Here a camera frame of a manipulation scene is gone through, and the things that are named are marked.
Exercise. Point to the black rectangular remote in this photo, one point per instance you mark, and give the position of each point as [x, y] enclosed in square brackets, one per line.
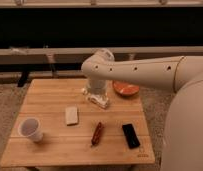
[130, 135]

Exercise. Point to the long grey bench rail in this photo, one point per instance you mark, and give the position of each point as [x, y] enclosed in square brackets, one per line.
[21, 56]

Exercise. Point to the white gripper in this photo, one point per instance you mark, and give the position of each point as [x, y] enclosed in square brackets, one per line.
[95, 89]

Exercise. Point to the orange bowl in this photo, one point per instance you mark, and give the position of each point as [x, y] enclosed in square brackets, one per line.
[125, 89]

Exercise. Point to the brown red pocket knife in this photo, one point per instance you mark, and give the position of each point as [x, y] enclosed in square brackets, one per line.
[97, 133]

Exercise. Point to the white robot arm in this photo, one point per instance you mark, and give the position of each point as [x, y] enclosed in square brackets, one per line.
[183, 134]

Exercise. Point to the wooden table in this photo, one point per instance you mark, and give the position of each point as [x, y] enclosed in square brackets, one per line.
[62, 145]

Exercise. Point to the white paper cup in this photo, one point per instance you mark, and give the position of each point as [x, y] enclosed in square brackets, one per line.
[30, 129]

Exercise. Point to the white rectangular sponge block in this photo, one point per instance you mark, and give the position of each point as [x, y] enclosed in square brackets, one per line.
[71, 115]

